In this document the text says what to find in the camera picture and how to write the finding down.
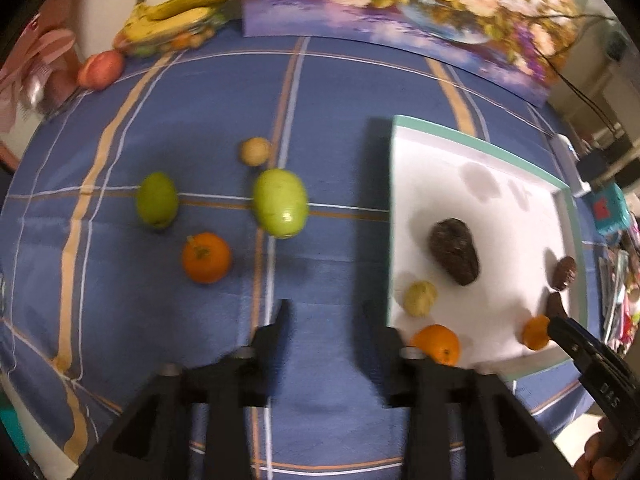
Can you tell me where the blue plaid tablecloth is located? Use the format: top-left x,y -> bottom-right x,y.
0,25 -> 621,480

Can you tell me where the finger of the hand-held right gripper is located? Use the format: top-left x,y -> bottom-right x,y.
547,316 -> 599,370

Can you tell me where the clear tray of small fruits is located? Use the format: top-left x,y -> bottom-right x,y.
114,10 -> 232,59

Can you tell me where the white wooden rack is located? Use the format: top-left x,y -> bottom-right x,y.
599,72 -> 640,181

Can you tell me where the tan lumpy fruit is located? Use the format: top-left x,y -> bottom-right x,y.
403,281 -> 439,317

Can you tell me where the small round tan fruit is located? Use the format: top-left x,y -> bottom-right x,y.
238,137 -> 274,166

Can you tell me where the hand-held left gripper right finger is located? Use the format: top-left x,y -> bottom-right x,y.
361,302 -> 576,480

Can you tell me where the person's right hand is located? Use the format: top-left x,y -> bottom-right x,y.
574,417 -> 632,480

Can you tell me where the pile of colourful small accessories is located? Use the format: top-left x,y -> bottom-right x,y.
597,210 -> 640,347

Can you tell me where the white power strip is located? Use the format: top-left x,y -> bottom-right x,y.
550,134 -> 594,199

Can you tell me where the black cable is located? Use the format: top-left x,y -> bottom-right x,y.
530,12 -> 632,153
542,15 -> 626,156

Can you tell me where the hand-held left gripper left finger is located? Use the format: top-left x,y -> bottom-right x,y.
100,299 -> 296,480

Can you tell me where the smooth dark avocado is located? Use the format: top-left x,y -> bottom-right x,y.
546,292 -> 569,319

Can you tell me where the red peach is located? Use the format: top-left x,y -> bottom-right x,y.
77,50 -> 125,92

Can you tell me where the brown date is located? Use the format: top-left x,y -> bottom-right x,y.
551,256 -> 578,292

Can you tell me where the wrinkled dark avocado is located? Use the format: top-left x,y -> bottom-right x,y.
428,218 -> 481,287

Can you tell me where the large green fruit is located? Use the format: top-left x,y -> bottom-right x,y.
251,168 -> 310,240

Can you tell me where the black power adapter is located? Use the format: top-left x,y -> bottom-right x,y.
575,152 -> 611,184

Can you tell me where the flower painting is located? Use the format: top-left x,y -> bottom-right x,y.
242,0 -> 594,107

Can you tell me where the white tray with teal rim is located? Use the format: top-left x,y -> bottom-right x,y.
386,115 -> 587,382

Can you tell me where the small green fruit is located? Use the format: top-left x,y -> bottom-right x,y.
135,171 -> 180,230

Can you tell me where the teal plastic box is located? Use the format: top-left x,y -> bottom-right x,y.
587,182 -> 632,235

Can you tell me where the yellow banana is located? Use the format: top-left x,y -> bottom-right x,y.
134,0 -> 236,22
122,7 -> 211,44

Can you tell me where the orange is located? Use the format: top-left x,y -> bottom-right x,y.
410,324 -> 461,367
522,315 -> 554,351
181,232 -> 233,285

